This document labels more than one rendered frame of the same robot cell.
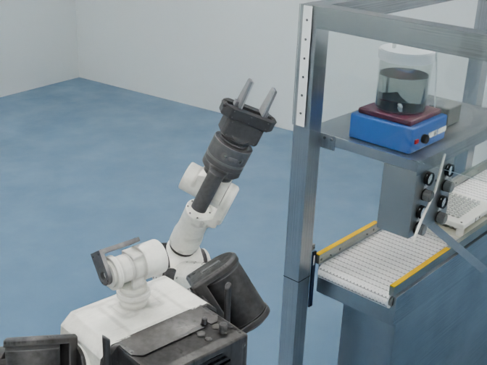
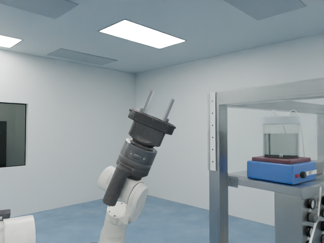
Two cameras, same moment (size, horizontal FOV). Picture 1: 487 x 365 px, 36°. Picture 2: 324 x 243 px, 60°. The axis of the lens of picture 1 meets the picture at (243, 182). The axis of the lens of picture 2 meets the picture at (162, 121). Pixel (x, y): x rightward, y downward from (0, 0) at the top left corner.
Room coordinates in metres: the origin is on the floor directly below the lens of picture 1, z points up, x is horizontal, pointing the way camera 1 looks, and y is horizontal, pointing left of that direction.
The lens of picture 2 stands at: (0.79, -0.16, 1.54)
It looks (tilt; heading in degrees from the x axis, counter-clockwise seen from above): 2 degrees up; 10
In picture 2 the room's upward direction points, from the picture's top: straight up
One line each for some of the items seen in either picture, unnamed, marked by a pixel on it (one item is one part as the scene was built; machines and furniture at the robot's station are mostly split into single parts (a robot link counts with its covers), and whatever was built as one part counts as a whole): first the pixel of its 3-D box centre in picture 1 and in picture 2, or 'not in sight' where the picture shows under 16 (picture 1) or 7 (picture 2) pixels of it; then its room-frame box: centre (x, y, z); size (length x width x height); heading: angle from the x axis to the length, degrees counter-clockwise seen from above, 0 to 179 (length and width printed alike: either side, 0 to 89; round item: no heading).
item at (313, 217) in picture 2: (427, 193); (313, 216); (1.88, -0.51, 1.22); 0.03 x 0.03 x 0.04; 49
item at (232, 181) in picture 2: (327, 141); (232, 182); (2.04, -0.24, 1.31); 0.05 x 0.01 x 0.04; 49
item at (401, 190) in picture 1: (416, 190); (302, 216); (1.97, -0.49, 1.20); 0.22 x 0.11 x 0.20; 139
